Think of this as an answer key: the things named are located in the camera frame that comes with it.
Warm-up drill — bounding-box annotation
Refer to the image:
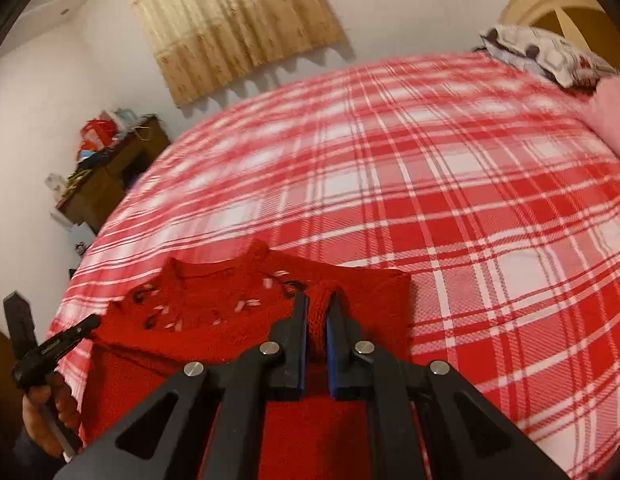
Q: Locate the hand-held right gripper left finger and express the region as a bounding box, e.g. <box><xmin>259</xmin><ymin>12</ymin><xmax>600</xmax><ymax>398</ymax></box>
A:
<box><xmin>52</xmin><ymin>291</ymin><xmax>311</xmax><ymax>480</ymax></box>

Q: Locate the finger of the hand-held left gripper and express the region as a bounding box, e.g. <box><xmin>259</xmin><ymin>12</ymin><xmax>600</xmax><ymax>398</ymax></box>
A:
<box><xmin>37</xmin><ymin>313</ymin><xmax>102</xmax><ymax>357</ymax></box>
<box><xmin>3</xmin><ymin>292</ymin><xmax>39</xmax><ymax>361</ymax></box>

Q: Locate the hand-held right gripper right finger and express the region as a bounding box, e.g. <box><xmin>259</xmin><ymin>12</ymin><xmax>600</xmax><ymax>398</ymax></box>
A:
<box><xmin>325</xmin><ymin>292</ymin><xmax>573</xmax><ymax>480</ymax></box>

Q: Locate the red embroidered knit sweater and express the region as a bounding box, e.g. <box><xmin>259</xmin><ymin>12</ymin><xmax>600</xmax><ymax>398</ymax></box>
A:
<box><xmin>79</xmin><ymin>239</ymin><xmax>417</xmax><ymax>480</ymax></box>

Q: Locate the person's left hand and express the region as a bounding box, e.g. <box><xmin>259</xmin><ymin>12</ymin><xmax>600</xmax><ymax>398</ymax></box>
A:
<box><xmin>22</xmin><ymin>372</ymin><xmax>84</xmax><ymax>457</ymax></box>

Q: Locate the white paper bag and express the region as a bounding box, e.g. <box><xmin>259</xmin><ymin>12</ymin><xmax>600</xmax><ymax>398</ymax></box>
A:
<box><xmin>69</xmin><ymin>222</ymin><xmax>99</xmax><ymax>257</ymax></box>

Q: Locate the dark wooden desk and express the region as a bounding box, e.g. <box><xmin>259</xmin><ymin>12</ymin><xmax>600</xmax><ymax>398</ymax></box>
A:
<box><xmin>55</xmin><ymin>115</ymin><xmax>172</xmax><ymax>234</ymax></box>

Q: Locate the yellow green clutter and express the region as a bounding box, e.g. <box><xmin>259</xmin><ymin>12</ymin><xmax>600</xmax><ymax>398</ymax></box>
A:
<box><xmin>66</xmin><ymin>164</ymin><xmax>107</xmax><ymax>188</ymax></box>

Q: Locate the red bag on desk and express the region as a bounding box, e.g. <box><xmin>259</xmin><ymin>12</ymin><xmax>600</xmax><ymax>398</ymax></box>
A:
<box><xmin>79</xmin><ymin>118</ymin><xmax>119</xmax><ymax>155</ymax></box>

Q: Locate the red plaid bed sheet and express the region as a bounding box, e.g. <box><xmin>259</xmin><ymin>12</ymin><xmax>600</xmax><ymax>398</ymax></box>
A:
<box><xmin>46</xmin><ymin>51</ymin><xmax>620</xmax><ymax>478</ymax></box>

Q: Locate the pale blue plastic bag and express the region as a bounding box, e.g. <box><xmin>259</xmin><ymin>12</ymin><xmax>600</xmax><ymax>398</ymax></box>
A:
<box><xmin>112</xmin><ymin>107</ymin><xmax>141</xmax><ymax>133</ymax></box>

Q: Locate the beige floral window curtain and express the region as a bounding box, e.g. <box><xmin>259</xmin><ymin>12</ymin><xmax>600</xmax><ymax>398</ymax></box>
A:
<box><xmin>116</xmin><ymin>0</ymin><xmax>347</xmax><ymax>109</ymax></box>

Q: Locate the pink floral quilt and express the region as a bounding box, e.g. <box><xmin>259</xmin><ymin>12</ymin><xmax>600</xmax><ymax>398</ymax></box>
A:
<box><xmin>586</xmin><ymin>76</ymin><xmax>620</xmax><ymax>163</ymax></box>

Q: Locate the grey patterned pillow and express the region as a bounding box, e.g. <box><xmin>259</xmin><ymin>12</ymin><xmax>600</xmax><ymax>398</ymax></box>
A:
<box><xmin>478</xmin><ymin>24</ymin><xmax>616</xmax><ymax>89</ymax></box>

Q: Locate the cream wooden headboard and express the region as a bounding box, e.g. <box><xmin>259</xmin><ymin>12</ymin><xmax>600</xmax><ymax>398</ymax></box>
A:
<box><xmin>498</xmin><ymin>0</ymin><xmax>620</xmax><ymax>61</ymax></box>

